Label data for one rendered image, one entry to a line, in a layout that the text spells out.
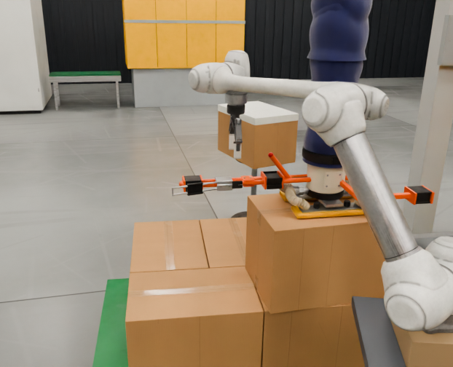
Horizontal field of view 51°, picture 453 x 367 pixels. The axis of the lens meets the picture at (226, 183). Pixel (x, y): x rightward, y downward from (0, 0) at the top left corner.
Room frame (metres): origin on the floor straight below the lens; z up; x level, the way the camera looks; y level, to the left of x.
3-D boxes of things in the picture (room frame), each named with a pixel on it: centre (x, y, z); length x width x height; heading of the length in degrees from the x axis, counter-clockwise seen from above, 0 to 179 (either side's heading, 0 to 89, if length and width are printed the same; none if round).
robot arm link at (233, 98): (1.94, -0.03, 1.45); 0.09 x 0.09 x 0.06
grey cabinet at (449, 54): (3.07, -1.42, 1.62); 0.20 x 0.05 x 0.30; 98
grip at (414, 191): (1.82, -0.79, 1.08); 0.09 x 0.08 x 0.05; 10
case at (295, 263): (2.00, -0.44, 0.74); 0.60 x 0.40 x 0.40; 104
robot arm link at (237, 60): (1.93, -0.03, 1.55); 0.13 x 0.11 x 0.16; 136
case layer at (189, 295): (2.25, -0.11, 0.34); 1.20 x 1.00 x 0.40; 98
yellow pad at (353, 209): (1.93, -0.46, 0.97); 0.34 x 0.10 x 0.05; 100
